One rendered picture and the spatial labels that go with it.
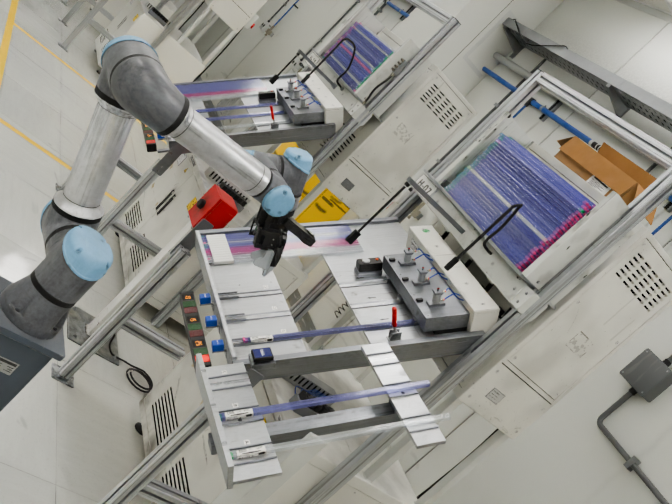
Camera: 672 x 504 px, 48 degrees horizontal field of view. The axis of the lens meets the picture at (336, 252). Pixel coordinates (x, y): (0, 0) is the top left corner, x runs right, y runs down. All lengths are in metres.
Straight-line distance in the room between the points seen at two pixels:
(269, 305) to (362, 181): 1.41
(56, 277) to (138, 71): 0.48
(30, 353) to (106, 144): 0.49
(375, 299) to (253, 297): 0.36
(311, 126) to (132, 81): 1.79
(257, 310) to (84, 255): 0.63
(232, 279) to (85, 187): 0.67
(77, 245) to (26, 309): 0.18
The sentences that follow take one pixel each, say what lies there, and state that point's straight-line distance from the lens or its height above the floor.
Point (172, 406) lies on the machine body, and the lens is 2.70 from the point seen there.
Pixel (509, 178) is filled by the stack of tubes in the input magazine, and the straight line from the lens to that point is 2.36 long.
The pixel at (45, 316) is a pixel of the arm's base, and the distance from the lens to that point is 1.76.
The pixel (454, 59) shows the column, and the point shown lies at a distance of 5.40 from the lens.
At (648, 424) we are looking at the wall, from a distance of 3.52.
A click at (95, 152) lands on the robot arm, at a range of 1.73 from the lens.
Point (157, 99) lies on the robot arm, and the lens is 1.55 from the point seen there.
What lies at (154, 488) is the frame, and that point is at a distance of 2.13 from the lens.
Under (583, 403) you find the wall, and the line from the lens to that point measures 3.68.
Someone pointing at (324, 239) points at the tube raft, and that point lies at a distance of 2.49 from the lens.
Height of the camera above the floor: 1.43
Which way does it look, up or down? 10 degrees down
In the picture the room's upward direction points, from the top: 46 degrees clockwise
